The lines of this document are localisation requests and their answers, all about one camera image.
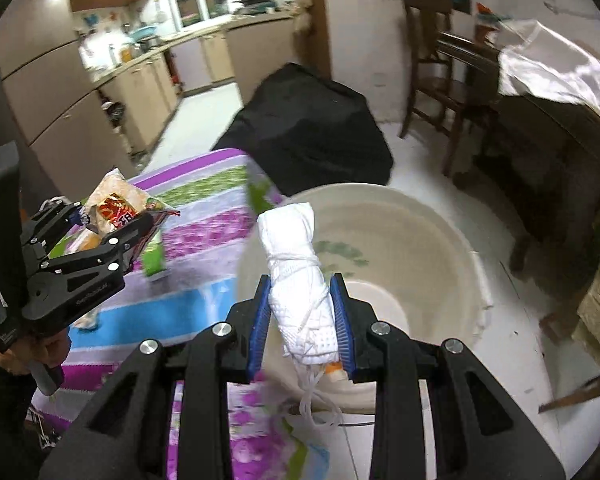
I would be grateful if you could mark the striped floral tablecloth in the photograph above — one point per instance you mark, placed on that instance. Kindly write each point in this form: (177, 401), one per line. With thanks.
(200, 230)

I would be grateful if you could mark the wooden chair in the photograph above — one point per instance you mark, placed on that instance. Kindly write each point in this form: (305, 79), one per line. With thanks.
(447, 92)

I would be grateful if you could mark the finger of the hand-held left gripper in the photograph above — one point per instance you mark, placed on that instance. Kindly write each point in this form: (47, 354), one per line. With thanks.
(130, 240)
(62, 220)

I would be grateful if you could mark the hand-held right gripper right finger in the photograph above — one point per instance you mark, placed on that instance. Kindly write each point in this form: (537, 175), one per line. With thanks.
(341, 330)

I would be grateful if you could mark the green carton box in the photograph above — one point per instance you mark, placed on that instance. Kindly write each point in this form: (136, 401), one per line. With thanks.
(155, 260)

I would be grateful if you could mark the beige refrigerator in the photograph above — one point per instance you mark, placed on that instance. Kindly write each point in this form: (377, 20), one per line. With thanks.
(45, 80)

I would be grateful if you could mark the white face mask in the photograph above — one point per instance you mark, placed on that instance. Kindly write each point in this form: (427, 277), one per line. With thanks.
(295, 280)

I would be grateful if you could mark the white cloth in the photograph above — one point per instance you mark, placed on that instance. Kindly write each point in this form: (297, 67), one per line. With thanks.
(555, 70)

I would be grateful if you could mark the wooden stick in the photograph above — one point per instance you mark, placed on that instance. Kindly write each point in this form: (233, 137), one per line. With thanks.
(575, 395)

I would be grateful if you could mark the person's left forearm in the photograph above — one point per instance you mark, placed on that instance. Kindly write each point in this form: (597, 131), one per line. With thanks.
(5, 420)

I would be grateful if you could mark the black cloth cover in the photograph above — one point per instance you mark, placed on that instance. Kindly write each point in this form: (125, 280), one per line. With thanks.
(305, 130)

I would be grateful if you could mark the orange snack packet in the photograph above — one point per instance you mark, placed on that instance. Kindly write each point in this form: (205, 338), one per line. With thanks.
(125, 200)

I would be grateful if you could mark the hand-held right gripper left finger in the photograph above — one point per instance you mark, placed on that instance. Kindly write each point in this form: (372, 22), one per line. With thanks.
(260, 330)

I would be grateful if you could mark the hanging tan bag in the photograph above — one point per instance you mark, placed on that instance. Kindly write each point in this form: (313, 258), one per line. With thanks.
(302, 10)

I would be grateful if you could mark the cream plastic basin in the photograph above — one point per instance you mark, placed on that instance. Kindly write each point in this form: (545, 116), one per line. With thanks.
(420, 260)

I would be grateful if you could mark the dark wooden table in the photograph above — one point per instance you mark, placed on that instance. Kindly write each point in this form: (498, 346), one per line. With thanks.
(545, 150)

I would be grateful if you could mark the blue basin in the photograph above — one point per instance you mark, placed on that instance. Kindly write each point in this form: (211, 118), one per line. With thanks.
(142, 34)

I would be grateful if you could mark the person's left hand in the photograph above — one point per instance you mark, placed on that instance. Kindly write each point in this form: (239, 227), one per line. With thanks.
(56, 351)

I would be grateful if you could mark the beige kitchen base cabinets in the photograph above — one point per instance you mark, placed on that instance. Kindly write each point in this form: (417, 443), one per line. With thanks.
(140, 90)

